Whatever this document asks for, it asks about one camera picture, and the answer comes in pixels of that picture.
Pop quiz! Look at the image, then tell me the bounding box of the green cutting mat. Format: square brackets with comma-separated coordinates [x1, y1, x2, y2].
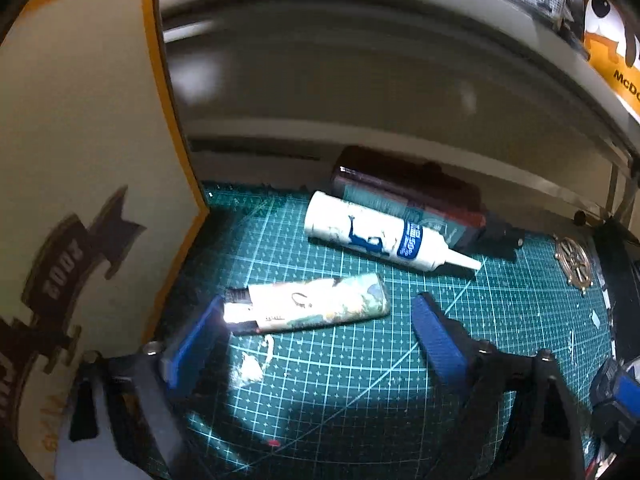
[150, 182, 618, 480]

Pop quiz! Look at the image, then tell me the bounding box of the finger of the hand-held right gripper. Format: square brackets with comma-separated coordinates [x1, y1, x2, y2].
[590, 357, 640, 443]

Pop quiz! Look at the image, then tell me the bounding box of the white yellow paper bucket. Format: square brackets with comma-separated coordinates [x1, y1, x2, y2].
[580, 0, 640, 123]

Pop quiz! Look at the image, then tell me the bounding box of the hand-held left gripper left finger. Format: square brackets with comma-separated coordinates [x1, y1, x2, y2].
[55, 294, 228, 480]

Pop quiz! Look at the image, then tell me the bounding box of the brass ship wheel keychain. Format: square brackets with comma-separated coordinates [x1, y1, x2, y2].
[554, 235, 596, 293]

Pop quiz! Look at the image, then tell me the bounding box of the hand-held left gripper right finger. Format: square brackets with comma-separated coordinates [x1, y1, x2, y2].
[411, 291, 586, 480]

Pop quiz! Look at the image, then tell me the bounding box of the white glue bottle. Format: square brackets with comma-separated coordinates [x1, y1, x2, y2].
[304, 190, 483, 273]

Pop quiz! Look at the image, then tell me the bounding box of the printed lighter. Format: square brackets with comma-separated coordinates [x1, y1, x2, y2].
[224, 272, 391, 337]

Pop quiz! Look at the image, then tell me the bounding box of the brown cardboard box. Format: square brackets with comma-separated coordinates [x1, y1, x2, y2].
[0, 0, 211, 480]

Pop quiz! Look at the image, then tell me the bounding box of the white desk riser shelf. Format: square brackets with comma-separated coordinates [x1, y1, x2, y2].
[157, 0, 640, 221]

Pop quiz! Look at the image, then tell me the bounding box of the dark red flat box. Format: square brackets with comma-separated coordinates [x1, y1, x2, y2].
[330, 145, 488, 251]

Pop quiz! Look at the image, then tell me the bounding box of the black flat device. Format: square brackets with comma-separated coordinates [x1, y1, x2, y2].
[595, 215, 640, 361]

